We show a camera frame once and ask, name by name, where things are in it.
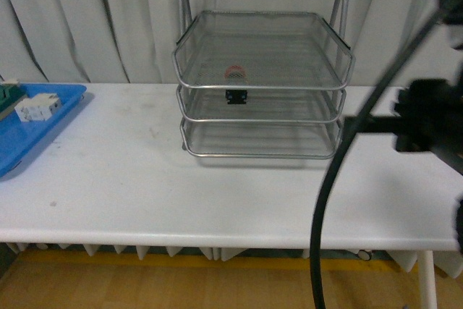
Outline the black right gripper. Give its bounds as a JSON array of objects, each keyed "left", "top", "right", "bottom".
[{"left": 343, "top": 78, "right": 462, "bottom": 174}]

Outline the red emergency stop button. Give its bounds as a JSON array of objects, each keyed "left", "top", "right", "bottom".
[{"left": 224, "top": 65, "right": 248, "bottom": 105}]

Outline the silver mesh three-tier rack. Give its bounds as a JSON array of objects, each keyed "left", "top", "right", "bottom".
[{"left": 172, "top": 0, "right": 354, "bottom": 160}]

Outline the white table leg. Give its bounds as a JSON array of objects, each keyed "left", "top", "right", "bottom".
[{"left": 417, "top": 250, "right": 438, "bottom": 309}]

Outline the white curtain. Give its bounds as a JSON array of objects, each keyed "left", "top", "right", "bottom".
[{"left": 1, "top": 0, "right": 435, "bottom": 85}]

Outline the blue plastic tray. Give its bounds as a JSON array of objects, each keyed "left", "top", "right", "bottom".
[{"left": 1, "top": 83, "right": 87, "bottom": 177}]

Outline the black cable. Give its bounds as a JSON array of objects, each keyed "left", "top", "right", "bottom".
[{"left": 309, "top": 8, "right": 446, "bottom": 309}]

